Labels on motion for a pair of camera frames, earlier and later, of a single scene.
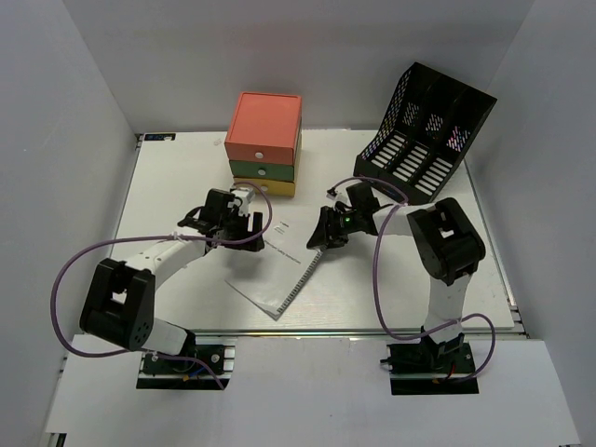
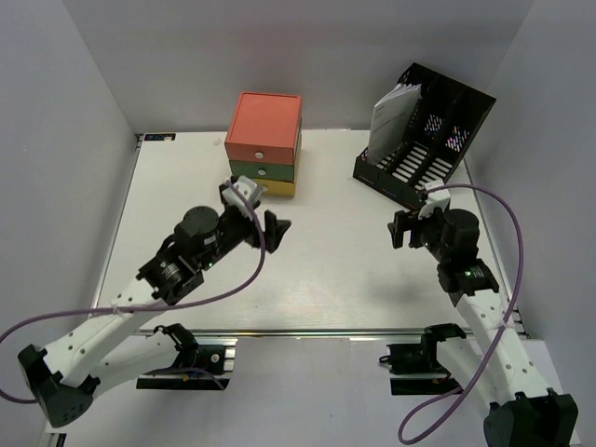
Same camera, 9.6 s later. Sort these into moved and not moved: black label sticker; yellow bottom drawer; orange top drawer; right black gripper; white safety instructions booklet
Moved: right black gripper; white safety instructions booklet
Not moved: black label sticker; orange top drawer; yellow bottom drawer
